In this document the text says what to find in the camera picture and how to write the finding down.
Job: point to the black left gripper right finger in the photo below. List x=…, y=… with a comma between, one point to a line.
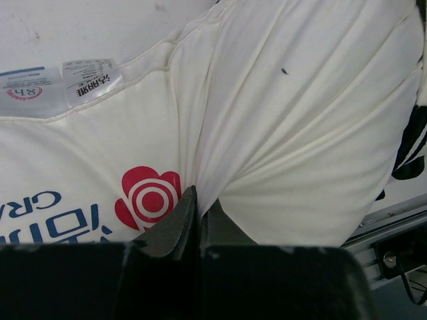
x=244, y=280

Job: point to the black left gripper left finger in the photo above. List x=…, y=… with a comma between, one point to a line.
x=152, y=277

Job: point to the white pillow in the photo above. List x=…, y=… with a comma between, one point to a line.
x=290, y=113

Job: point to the black white checkered pillowcase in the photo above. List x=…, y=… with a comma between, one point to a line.
x=410, y=160

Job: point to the white pillow care label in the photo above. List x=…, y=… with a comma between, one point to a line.
x=87, y=79

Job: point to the white blue pillow tag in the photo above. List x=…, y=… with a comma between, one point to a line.
x=35, y=92

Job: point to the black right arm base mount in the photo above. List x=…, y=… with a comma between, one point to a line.
x=400, y=256

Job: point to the aluminium front frame rail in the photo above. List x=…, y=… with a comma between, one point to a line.
x=383, y=234

